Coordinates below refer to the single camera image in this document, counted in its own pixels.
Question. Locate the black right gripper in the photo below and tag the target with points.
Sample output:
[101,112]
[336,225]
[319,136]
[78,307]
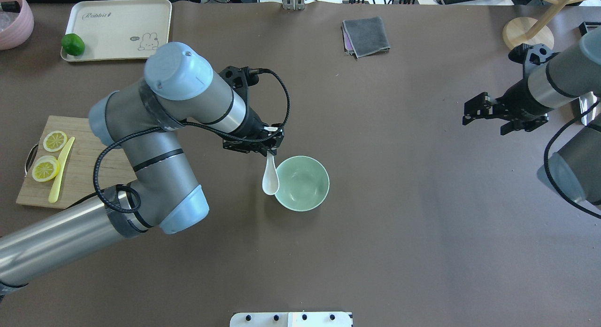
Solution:
[518,100]

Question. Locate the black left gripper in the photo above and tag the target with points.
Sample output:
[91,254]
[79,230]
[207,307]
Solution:
[254,126]

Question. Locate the white ceramic spoon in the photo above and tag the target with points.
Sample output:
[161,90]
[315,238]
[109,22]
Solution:
[270,179]

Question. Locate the light green bowl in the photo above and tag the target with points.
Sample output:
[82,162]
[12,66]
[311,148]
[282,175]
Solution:
[303,183]

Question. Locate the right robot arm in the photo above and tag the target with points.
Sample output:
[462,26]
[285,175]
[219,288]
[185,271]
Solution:
[552,80]

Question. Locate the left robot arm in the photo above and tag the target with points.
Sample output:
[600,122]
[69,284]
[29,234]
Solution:
[142,178]

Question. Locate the pink bowl of ice cubes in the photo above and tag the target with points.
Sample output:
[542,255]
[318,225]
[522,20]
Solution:
[19,29]

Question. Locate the wooden stand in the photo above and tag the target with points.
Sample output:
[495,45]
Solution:
[531,31]

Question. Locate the grey folded cloth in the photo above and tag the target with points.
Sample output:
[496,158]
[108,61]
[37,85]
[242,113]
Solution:
[364,37]

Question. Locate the cream cartoon tray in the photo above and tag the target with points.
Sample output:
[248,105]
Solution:
[119,29]

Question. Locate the bamboo cutting board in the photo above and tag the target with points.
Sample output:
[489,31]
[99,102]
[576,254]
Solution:
[77,178]

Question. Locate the single lemon slice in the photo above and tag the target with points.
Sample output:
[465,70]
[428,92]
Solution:
[54,141]

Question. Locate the yellow plastic knife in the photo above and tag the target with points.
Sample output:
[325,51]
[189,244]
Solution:
[62,159]

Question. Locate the stacked lemon slices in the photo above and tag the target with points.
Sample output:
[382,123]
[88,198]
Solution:
[45,168]

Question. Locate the green lime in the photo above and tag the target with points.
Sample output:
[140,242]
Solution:
[73,44]

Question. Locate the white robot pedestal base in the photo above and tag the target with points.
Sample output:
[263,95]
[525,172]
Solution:
[293,319]

